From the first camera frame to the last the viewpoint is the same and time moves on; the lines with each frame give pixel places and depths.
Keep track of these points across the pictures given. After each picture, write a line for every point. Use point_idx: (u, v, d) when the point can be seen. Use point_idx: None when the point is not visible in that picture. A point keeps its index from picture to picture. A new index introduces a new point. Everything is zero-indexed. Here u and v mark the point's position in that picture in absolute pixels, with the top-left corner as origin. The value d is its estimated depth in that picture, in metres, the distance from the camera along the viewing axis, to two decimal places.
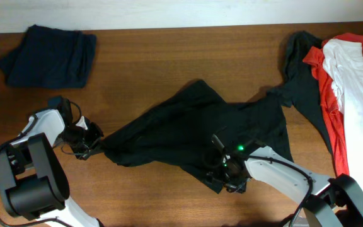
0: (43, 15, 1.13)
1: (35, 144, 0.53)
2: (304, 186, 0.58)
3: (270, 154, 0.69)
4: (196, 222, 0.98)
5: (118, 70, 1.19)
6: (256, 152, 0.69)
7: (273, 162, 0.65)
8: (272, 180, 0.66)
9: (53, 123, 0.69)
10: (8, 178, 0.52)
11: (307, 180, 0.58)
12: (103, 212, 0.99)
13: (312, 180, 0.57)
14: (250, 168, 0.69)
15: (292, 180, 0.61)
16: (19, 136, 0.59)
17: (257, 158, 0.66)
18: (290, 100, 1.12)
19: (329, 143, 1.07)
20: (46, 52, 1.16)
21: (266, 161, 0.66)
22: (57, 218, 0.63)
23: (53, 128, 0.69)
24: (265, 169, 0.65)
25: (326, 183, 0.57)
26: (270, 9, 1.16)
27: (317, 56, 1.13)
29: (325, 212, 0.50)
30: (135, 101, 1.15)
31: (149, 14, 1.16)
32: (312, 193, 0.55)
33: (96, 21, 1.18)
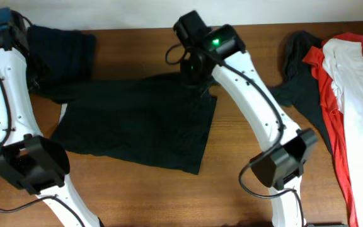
0: (41, 14, 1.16)
1: (34, 147, 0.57)
2: (274, 131, 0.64)
3: (249, 71, 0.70)
4: (196, 222, 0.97)
5: (121, 70, 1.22)
6: (234, 56, 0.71)
7: (250, 84, 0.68)
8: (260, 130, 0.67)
9: (17, 74, 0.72)
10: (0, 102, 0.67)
11: (279, 123, 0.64)
12: (103, 212, 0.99)
13: (283, 127, 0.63)
14: (219, 73, 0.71)
15: (265, 119, 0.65)
16: (5, 135, 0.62)
17: (235, 71, 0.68)
18: (235, 40, 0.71)
19: (329, 144, 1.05)
20: (43, 52, 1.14)
21: (244, 81, 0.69)
22: (56, 197, 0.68)
23: (21, 75, 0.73)
24: (239, 87, 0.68)
25: (294, 134, 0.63)
26: (266, 9, 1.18)
27: (317, 55, 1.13)
29: (278, 160, 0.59)
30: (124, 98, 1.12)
31: (149, 14, 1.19)
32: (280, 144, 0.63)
33: (96, 21, 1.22)
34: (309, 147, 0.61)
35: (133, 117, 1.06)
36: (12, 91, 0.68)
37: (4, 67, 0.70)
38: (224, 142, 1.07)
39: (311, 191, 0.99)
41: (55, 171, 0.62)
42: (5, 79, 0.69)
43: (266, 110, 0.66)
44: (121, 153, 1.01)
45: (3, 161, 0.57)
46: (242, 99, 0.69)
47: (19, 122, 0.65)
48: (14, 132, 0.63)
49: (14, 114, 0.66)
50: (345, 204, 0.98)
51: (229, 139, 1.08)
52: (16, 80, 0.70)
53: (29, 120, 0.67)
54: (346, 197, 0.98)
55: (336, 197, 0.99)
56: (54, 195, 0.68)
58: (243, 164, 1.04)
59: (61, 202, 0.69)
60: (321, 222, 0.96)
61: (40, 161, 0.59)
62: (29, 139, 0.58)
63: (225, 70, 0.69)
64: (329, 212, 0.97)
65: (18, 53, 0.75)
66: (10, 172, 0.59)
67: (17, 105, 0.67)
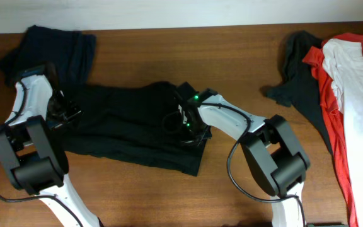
0: (43, 14, 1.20)
1: (32, 125, 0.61)
2: (244, 127, 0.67)
3: (220, 101, 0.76)
4: (196, 222, 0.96)
5: (121, 69, 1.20)
6: (208, 99, 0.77)
7: (222, 108, 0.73)
8: (235, 135, 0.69)
9: (42, 90, 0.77)
10: (18, 101, 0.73)
11: (246, 120, 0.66)
12: (101, 213, 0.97)
13: (249, 120, 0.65)
14: (203, 113, 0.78)
15: (234, 122, 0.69)
16: (13, 116, 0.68)
17: (209, 104, 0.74)
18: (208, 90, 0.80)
19: (329, 143, 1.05)
20: (45, 53, 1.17)
21: (217, 107, 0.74)
22: (55, 197, 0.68)
23: (43, 94, 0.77)
24: (215, 115, 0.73)
25: (262, 123, 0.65)
26: (263, 10, 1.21)
27: (316, 56, 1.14)
29: (254, 146, 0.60)
30: (119, 103, 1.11)
31: (149, 14, 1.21)
32: (249, 131, 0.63)
33: (96, 21, 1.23)
34: (282, 132, 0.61)
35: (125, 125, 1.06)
36: (32, 98, 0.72)
37: (31, 82, 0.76)
38: (224, 143, 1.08)
39: (311, 191, 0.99)
41: (49, 159, 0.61)
42: (29, 89, 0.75)
43: (235, 118, 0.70)
44: (117, 156, 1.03)
45: (4, 139, 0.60)
46: (221, 123, 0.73)
47: (28, 111, 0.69)
48: (21, 115, 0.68)
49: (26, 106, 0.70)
50: (345, 203, 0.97)
51: (229, 139, 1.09)
52: (40, 92, 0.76)
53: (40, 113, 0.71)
54: (347, 197, 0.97)
55: (336, 197, 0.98)
56: (53, 195, 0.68)
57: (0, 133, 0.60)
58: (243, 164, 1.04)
59: (60, 202, 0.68)
60: (322, 222, 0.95)
61: (36, 141, 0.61)
62: (31, 118, 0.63)
63: (204, 107, 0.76)
64: (330, 212, 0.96)
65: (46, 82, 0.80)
66: (7, 154, 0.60)
67: (31, 102, 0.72)
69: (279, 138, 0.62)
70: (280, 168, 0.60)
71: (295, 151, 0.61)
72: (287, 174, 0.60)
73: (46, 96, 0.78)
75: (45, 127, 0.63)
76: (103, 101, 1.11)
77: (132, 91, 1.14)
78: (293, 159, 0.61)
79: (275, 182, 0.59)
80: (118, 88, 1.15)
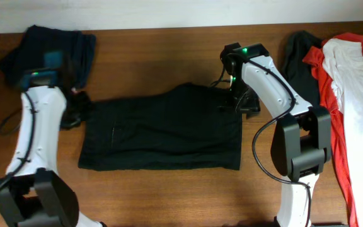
0: (43, 14, 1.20)
1: (41, 184, 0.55)
2: (286, 106, 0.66)
3: (270, 66, 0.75)
4: (196, 222, 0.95)
5: (120, 69, 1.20)
6: (257, 59, 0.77)
7: (268, 74, 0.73)
8: (272, 108, 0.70)
9: (52, 110, 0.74)
10: (24, 129, 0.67)
11: (291, 100, 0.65)
12: (101, 212, 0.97)
13: (294, 103, 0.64)
14: (245, 70, 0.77)
15: (277, 96, 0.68)
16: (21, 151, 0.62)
17: (257, 65, 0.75)
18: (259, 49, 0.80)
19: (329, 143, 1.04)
20: (45, 54, 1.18)
21: (264, 71, 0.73)
22: None
23: (55, 115, 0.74)
24: (258, 77, 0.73)
25: (305, 109, 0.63)
26: (263, 9, 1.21)
27: (317, 56, 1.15)
29: (290, 128, 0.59)
30: (138, 109, 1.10)
31: (149, 14, 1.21)
32: (290, 113, 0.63)
33: (96, 21, 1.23)
34: (321, 125, 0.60)
35: (147, 134, 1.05)
36: (41, 130, 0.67)
37: (40, 101, 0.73)
38: None
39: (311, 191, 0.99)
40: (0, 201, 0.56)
41: (58, 216, 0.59)
42: (38, 111, 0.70)
43: (280, 91, 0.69)
44: (138, 162, 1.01)
45: (7, 196, 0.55)
46: (259, 86, 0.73)
47: (36, 152, 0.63)
48: (28, 163, 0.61)
49: (34, 145, 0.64)
50: (345, 203, 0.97)
51: None
52: (49, 114, 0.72)
53: (49, 151, 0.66)
54: (347, 197, 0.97)
55: (336, 197, 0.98)
56: None
57: (4, 190, 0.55)
58: (243, 164, 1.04)
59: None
60: (323, 222, 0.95)
61: (45, 200, 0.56)
62: (40, 171, 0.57)
63: (250, 65, 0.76)
64: (330, 212, 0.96)
65: (59, 93, 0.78)
66: (9, 208, 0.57)
67: (40, 136, 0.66)
69: (314, 127, 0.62)
70: (304, 154, 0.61)
71: (322, 146, 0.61)
72: (305, 161, 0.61)
73: (57, 113, 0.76)
75: (56, 181, 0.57)
76: (120, 110, 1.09)
77: (148, 99, 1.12)
78: (319, 150, 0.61)
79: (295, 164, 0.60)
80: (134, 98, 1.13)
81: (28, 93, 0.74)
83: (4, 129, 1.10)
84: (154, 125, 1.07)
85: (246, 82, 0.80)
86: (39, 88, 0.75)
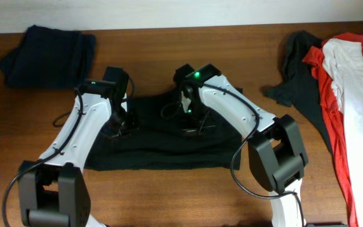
0: (43, 14, 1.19)
1: (66, 178, 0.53)
2: (251, 122, 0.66)
3: (225, 85, 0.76)
4: (196, 222, 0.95)
5: (120, 69, 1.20)
6: (212, 81, 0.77)
7: (225, 93, 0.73)
8: (239, 126, 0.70)
9: (97, 119, 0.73)
10: (67, 128, 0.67)
11: (254, 116, 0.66)
12: (101, 212, 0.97)
13: (259, 118, 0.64)
14: (203, 94, 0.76)
15: (241, 115, 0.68)
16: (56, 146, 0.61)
17: (213, 87, 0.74)
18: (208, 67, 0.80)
19: (329, 143, 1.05)
20: (45, 54, 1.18)
21: (221, 92, 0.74)
22: None
23: (96, 125, 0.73)
24: (218, 99, 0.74)
25: (271, 121, 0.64)
26: (263, 9, 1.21)
27: (317, 55, 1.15)
29: (262, 146, 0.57)
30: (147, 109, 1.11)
31: (149, 14, 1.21)
32: (257, 130, 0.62)
33: (96, 21, 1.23)
34: (290, 134, 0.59)
35: (157, 134, 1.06)
36: (82, 132, 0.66)
37: (91, 104, 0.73)
38: None
39: (311, 191, 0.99)
40: (23, 184, 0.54)
41: (68, 217, 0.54)
42: (86, 114, 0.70)
43: (242, 108, 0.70)
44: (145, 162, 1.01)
45: (31, 180, 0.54)
46: (224, 109, 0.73)
47: (71, 149, 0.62)
48: (60, 156, 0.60)
49: (70, 142, 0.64)
50: (345, 203, 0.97)
51: None
52: (94, 121, 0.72)
53: (81, 154, 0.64)
54: (347, 197, 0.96)
55: (336, 196, 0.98)
56: None
57: (30, 173, 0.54)
58: (242, 164, 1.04)
59: None
60: (323, 222, 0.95)
61: (63, 195, 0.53)
62: (68, 166, 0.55)
63: (206, 89, 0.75)
64: (331, 212, 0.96)
65: (109, 104, 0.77)
66: (28, 193, 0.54)
67: (79, 136, 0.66)
69: (284, 136, 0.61)
70: (282, 166, 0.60)
71: (298, 152, 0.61)
72: (285, 171, 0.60)
73: (99, 124, 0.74)
75: (79, 181, 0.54)
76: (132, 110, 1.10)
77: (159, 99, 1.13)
78: (296, 157, 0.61)
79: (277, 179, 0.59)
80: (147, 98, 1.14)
81: (84, 96, 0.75)
83: (4, 129, 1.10)
84: (164, 126, 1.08)
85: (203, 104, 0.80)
86: (94, 95, 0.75)
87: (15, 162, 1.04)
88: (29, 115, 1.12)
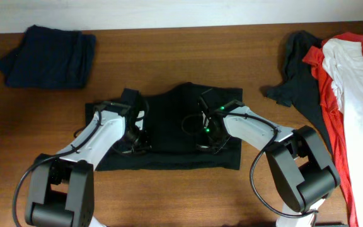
0: (43, 15, 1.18)
1: (79, 174, 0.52)
2: (269, 136, 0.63)
3: (247, 111, 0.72)
4: (196, 222, 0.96)
5: (120, 69, 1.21)
6: (235, 110, 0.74)
7: (247, 118, 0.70)
8: (254, 140, 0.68)
9: (113, 132, 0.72)
10: (82, 134, 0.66)
11: (273, 130, 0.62)
12: (102, 212, 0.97)
13: (277, 130, 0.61)
14: (227, 123, 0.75)
15: (260, 131, 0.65)
16: (71, 148, 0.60)
17: (234, 114, 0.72)
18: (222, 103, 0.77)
19: (329, 143, 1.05)
20: (45, 54, 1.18)
21: (244, 118, 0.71)
22: None
23: (111, 137, 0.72)
24: (240, 125, 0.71)
25: (290, 133, 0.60)
26: (265, 9, 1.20)
27: (316, 55, 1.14)
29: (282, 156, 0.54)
30: (174, 111, 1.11)
31: (149, 14, 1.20)
32: (275, 140, 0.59)
33: (96, 21, 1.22)
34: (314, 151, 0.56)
35: (184, 137, 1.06)
36: (97, 138, 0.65)
37: (108, 119, 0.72)
38: None
39: None
40: (36, 175, 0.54)
41: (72, 216, 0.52)
42: (103, 127, 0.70)
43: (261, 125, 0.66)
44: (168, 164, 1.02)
45: (45, 171, 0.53)
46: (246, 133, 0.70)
47: (87, 151, 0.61)
48: (76, 154, 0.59)
49: (86, 145, 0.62)
50: (345, 203, 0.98)
51: None
52: (108, 134, 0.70)
53: (96, 157, 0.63)
54: (347, 197, 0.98)
55: (336, 197, 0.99)
56: None
57: (45, 164, 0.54)
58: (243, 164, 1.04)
59: None
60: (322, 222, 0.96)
61: (72, 192, 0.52)
62: (82, 162, 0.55)
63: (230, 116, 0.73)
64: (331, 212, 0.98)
65: (123, 123, 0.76)
66: (38, 186, 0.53)
67: (96, 142, 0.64)
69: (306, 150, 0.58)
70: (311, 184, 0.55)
71: (324, 165, 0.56)
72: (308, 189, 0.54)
73: (113, 139, 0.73)
75: (90, 180, 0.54)
76: (162, 111, 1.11)
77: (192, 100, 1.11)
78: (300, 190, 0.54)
79: (283, 144, 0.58)
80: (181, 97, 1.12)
81: (104, 112, 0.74)
83: (4, 130, 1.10)
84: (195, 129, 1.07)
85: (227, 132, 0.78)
86: (111, 113, 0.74)
87: (16, 163, 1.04)
88: (29, 115, 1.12)
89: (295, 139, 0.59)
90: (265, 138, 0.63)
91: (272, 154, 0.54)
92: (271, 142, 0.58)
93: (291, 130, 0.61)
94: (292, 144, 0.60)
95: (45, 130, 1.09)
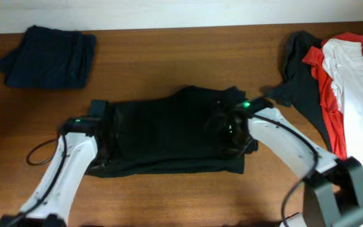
0: (43, 15, 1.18)
1: None
2: (309, 161, 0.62)
3: (278, 118, 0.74)
4: (196, 222, 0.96)
5: (120, 70, 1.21)
6: (263, 113, 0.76)
7: (278, 127, 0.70)
8: (286, 154, 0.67)
9: (82, 157, 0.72)
10: (48, 173, 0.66)
11: (313, 155, 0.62)
12: (102, 212, 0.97)
13: (318, 156, 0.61)
14: (252, 126, 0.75)
15: (297, 152, 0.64)
16: (34, 202, 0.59)
17: (265, 119, 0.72)
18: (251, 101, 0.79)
19: (329, 143, 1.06)
20: (45, 55, 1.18)
21: (274, 125, 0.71)
22: None
23: (82, 166, 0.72)
24: (271, 133, 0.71)
25: (332, 162, 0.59)
26: (265, 10, 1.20)
27: (316, 56, 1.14)
29: (322, 192, 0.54)
30: (170, 113, 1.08)
31: (148, 14, 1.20)
32: (317, 170, 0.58)
33: (96, 21, 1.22)
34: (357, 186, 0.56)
35: (181, 139, 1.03)
36: (64, 172, 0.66)
37: (75, 145, 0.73)
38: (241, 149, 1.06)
39: None
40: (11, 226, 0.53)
41: None
42: (70, 156, 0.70)
43: (296, 142, 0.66)
44: (165, 167, 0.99)
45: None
46: (276, 140, 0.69)
47: (54, 197, 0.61)
48: (43, 205, 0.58)
49: (54, 189, 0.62)
50: None
51: None
52: (77, 162, 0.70)
53: (67, 195, 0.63)
54: None
55: None
56: None
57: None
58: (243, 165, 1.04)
59: None
60: None
61: None
62: None
63: (258, 119, 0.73)
64: None
65: (94, 144, 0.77)
66: None
67: (63, 179, 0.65)
69: (346, 183, 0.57)
70: (344, 217, 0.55)
71: None
72: (340, 222, 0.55)
73: (84, 165, 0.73)
75: None
76: (156, 113, 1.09)
77: (187, 102, 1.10)
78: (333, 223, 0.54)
79: (324, 176, 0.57)
80: (174, 101, 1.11)
81: (69, 135, 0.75)
83: (4, 130, 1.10)
84: (192, 131, 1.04)
85: (249, 134, 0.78)
86: (77, 133, 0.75)
87: (16, 163, 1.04)
88: (29, 115, 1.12)
89: (334, 169, 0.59)
90: (303, 162, 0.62)
91: (313, 188, 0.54)
92: (312, 172, 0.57)
93: (334, 158, 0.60)
94: (331, 174, 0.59)
95: (45, 130, 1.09)
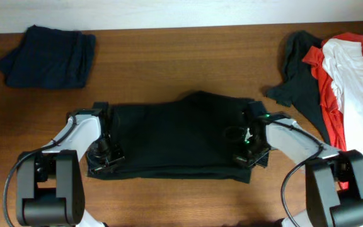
0: (41, 16, 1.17)
1: (63, 161, 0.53)
2: None
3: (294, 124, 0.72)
4: (196, 222, 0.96)
5: (120, 70, 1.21)
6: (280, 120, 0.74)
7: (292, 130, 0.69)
8: (296, 156, 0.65)
9: (89, 128, 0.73)
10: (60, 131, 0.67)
11: (319, 147, 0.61)
12: (103, 212, 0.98)
13: (322, 148, 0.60)
14: (269, 131, 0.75)
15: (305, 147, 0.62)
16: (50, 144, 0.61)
17: (280, 123, 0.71)
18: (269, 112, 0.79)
19: (329, 143, 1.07)
20: (45, 55, 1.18)
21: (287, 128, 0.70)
22: None
23: (88, 134, 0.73)
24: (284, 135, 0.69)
25: (335, 153, 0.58)
26: (265, 10, 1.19)
27: (316, 55, 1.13)
29: (321, 174, 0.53)
30: (176, 118, 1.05)
31: (148, 13, 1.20)
32: (319, 157, 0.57)
33: (96, 21, 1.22)
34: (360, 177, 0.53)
35: (190, 146, 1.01)
36: (76, 132, 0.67)
37: (82, 118, 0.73)
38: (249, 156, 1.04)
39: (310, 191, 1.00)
40: (21, 171, 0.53)
41: (64, 205, 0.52)
42: (78, 125, 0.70)
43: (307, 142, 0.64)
44: (172, 173, 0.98)
45: (30, 166, 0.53)
46: (288, 144, 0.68)
47: (67, 143, 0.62)
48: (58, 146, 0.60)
49: (67, 138, 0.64)
50: None
51: None
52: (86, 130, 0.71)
53: (77, 149, 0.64)
54: None
55: None
56: None
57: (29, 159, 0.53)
58: None
59: None
60: None
61: (60, 180, 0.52)
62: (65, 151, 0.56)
63: (274, 124, 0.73)
64: None
65: (99, 123, 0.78)
66: (24, 184, 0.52)
67: (74, 135, 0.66)
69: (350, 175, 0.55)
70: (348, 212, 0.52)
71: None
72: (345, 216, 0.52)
73: (91, 137, 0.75)
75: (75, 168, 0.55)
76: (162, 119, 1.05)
77: (194, 108, 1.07)
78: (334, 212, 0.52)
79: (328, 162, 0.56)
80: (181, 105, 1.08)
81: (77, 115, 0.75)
83: (4, 130, 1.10)
84: (199, 138, 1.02)
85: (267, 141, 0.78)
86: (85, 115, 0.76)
87: (16, 164, 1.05)
88: (29, 115, 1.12)
89: (337, 161, 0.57)
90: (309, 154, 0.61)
91: (312, 169, 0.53)
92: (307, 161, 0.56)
93: (336, 153, 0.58)
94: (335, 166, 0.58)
95: (45, 130, 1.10)
